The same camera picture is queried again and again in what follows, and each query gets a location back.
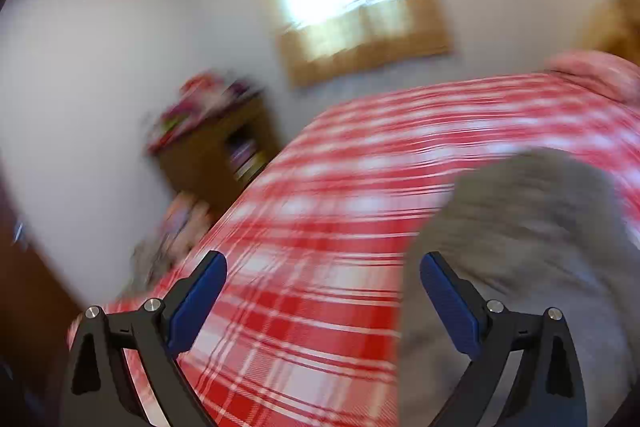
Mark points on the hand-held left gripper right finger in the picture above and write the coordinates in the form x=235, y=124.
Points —
x=450, y=302

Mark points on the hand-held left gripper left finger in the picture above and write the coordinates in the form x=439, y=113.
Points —
x=196, y=302

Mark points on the grey puffer jacket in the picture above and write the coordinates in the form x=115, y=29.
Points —
x=525, y=227

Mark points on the pink clothes pile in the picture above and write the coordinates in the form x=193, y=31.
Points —
x=180, y=232

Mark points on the brown wooden cabinet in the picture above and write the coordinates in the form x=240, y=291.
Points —
x=210, y=162

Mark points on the stack of books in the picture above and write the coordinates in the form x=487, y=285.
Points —
x=245, y=159

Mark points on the bed with red plaid sheet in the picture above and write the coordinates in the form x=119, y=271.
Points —
x=350, y=187

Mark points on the dark wooden door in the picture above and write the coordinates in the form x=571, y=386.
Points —
x=30, y=307

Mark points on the magenta cloth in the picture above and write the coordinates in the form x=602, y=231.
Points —
x=177, y=117

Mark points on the pink floral pillow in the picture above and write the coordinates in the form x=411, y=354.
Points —
x=595, y=74

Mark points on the yellow window curtain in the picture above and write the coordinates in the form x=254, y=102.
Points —
x=360, y=7

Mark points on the wooden arched headboard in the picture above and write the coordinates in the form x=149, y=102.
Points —
x=615, y=27

